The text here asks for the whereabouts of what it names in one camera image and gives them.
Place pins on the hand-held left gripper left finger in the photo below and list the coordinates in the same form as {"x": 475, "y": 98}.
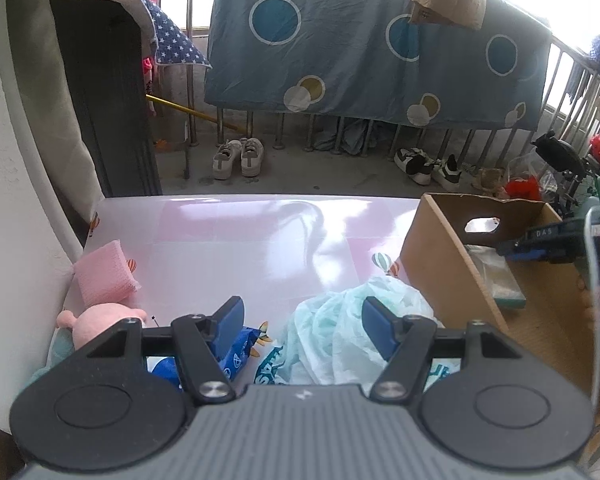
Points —
{"x": 231, "y": 321}

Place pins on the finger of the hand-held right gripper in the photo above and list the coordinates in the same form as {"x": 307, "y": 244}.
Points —
{"x": 515, "y": 251}

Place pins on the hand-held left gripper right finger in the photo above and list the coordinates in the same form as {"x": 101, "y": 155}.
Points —
{"x": 377, "y": 327}

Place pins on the blue tissue pack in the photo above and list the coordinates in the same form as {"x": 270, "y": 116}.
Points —
{"x": 241, "y": 355}

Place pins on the white green plastic bag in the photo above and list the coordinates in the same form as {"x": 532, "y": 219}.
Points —
{"x": 330, "y": 340}

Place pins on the cardboard box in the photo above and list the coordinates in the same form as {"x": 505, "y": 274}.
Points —
{"x": 440, "y": 260}

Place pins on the pink plush toy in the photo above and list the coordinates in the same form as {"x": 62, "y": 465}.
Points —
{"x": 100, "y": 325}

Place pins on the pink sponge cloth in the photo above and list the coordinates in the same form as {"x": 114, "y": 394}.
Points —
{"x": 105, "y": 272}

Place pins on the teal checked towel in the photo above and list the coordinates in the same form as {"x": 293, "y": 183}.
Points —
{"x": 56, "y": 360}

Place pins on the clear tissue packet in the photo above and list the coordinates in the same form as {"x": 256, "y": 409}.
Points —
{"x": 500, "y": 285}

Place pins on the scooter with black seat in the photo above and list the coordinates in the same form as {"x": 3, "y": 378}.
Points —
{"x": 560, "y": 152}

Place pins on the black and white sneaker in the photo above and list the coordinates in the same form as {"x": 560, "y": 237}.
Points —
{"x": 447, "y": 174}
{"x": 414, "y": 166}

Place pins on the metal railing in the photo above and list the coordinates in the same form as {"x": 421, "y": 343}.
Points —
{"x": 192, "y": 125}

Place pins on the yellow stick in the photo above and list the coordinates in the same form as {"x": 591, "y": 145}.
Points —
{"x": 180, "y": 107}

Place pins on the pink floral garment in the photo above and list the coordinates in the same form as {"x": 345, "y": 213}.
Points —
{"x": 149, "y": 80}

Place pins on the blue bedsheet with circles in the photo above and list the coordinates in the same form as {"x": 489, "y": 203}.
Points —
{"x": 340, "y": 35}

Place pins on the blue star-patterned cloth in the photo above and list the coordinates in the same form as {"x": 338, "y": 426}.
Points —
{"x": 172, "y": 40}

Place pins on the beige curtain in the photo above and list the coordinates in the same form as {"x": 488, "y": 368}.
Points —
{"x": 45, "y": 85}

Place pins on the dark door frame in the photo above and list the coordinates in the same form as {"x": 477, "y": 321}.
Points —
{"x": 110, "y": 110}

